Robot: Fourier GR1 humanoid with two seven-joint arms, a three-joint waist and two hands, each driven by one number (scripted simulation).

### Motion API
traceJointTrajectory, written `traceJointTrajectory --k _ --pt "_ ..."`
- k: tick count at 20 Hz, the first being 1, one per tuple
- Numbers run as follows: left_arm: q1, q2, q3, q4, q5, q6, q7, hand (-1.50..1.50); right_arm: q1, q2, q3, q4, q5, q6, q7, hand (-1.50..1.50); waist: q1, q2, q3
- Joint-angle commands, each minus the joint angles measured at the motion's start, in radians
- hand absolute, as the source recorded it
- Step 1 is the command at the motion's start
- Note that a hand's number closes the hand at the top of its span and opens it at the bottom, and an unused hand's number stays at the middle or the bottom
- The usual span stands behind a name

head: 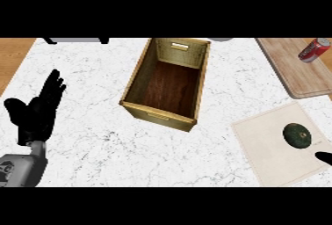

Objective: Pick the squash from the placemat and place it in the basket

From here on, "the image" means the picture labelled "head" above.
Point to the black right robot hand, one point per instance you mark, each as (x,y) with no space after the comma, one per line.
(324,157)

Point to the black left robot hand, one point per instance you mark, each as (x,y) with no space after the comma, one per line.
(37,114)

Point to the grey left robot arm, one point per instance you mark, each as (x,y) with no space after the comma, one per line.
(20,168)

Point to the dark green round squash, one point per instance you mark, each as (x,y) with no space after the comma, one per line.
(296,135)

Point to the beige placemat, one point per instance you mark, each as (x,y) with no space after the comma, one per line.
(276,149)

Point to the tan rectangular wicker basket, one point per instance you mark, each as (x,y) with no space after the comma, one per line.
(166,83)

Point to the grey appliance with black legs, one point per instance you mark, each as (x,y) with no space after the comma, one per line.
(75,40)

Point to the pale wooden cutting board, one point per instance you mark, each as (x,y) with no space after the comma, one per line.
(298,70)

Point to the red soda can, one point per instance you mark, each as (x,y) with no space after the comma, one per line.
(314,49)

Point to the pale grey round object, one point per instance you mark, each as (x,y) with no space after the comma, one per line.
(221,39)

